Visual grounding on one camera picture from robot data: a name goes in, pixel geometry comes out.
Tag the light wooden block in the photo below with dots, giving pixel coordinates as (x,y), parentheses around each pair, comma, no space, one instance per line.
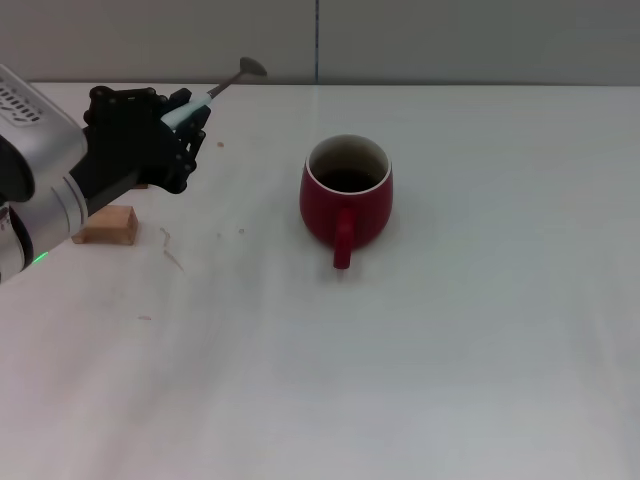
(117,225)

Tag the red ceramic cup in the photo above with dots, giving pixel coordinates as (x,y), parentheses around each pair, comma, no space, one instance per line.
(320,205)

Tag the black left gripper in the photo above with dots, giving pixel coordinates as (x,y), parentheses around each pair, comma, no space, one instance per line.
(125,145)

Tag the silver black wrist camera box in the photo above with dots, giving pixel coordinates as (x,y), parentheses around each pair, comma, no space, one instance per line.
(30,107)

